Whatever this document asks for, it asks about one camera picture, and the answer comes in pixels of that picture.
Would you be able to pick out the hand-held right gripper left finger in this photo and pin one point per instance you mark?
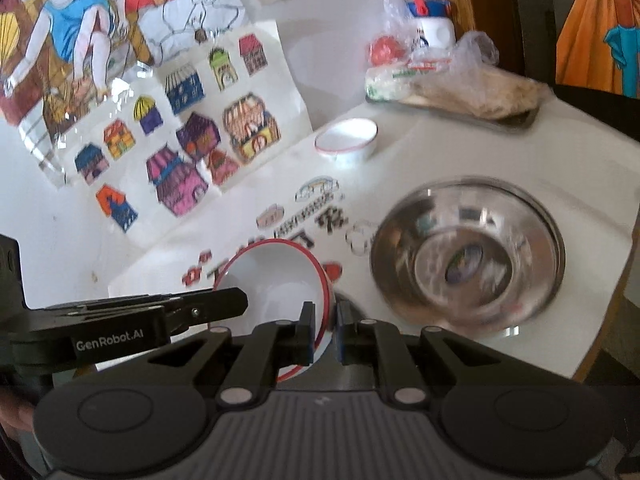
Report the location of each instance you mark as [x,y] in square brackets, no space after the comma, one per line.
[309,335]

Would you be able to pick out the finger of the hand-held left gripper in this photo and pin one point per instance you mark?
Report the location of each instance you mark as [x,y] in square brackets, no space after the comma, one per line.
[210,307]

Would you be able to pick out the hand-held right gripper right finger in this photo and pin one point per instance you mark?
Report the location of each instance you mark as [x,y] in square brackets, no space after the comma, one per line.
[343,335]

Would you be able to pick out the white bowl red rim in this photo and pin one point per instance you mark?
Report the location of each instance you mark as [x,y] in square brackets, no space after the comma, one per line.
[277,280]
[347,135]

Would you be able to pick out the large steel plate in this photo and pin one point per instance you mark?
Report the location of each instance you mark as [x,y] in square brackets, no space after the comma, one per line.
[381,270]

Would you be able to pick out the deep steel bowl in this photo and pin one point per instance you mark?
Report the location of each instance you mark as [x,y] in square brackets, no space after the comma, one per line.
[465,265]

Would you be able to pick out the person's left hand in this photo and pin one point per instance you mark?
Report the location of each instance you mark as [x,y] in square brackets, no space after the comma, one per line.
[15,415]

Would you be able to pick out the coloured houses drawing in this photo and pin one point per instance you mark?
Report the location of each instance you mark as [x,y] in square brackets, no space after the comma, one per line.
[200,125]

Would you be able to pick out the printed white tablecloth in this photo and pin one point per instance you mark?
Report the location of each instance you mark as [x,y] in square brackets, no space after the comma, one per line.
[450,155]

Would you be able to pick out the green white food packet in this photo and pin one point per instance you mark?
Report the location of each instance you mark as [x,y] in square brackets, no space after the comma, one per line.
[387,82]

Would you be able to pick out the steel tray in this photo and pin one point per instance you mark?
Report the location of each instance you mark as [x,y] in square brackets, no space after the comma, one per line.
[510,121]

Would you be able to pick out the plastic bag of flatbread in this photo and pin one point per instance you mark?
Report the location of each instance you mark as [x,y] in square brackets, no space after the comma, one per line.
[480,87]

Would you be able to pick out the red tomato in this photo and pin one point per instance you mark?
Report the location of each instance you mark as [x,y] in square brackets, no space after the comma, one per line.
[386,51]

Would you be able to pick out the white bottle red blue lid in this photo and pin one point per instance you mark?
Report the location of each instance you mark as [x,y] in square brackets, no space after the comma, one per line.
[435,25]

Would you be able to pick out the clear plastic bag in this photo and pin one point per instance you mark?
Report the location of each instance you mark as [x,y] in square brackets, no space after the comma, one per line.
[395,5]

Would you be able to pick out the orange dress figure painting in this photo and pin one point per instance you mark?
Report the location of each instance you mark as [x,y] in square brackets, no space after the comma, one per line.
[600,30]

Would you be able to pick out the cartoon posters on wall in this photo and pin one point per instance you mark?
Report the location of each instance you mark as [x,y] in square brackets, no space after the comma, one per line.
[75,25]

